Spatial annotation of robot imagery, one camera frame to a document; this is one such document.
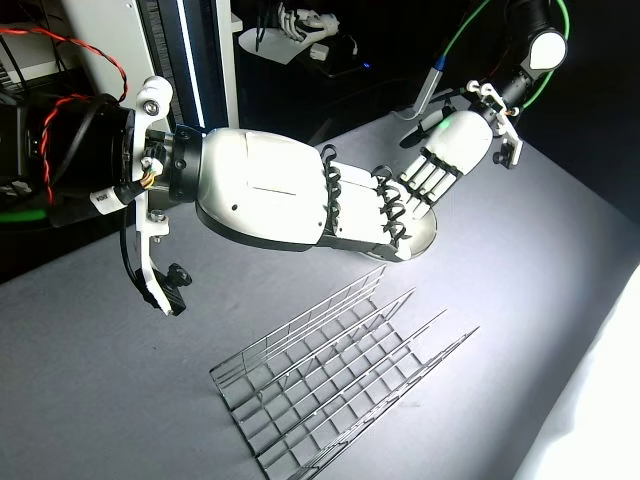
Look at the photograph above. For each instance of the white robot body column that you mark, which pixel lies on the white robot body column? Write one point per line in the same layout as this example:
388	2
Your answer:
110	40

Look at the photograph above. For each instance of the white round plate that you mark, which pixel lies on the white round plate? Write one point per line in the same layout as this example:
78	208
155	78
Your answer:
425	235

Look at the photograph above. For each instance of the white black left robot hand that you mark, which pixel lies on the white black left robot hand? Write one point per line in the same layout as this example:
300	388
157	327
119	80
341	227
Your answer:
460	140

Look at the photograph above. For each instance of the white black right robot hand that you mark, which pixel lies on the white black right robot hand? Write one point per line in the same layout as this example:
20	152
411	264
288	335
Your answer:
260	185

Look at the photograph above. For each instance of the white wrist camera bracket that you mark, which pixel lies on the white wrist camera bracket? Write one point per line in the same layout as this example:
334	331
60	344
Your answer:
156	92
510	150

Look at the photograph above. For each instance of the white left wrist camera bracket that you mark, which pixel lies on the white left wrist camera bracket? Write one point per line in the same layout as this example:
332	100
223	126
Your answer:
510	150

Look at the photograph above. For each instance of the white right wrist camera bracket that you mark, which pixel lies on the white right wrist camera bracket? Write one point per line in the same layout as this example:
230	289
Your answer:
156	92

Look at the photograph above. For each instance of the spare skeleton robot hand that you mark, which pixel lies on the spare skeleton robot hand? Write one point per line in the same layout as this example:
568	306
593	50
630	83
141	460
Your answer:
310	22

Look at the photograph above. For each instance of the small white charger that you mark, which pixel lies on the small white charger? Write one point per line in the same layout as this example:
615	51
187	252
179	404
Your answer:
319	52

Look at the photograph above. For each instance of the white background shelf board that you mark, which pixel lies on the white background shelf board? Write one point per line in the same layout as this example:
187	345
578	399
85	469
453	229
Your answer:
30	60

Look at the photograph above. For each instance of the black device with blue light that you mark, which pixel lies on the black device with blue light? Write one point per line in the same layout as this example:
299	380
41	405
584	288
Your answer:
345	62

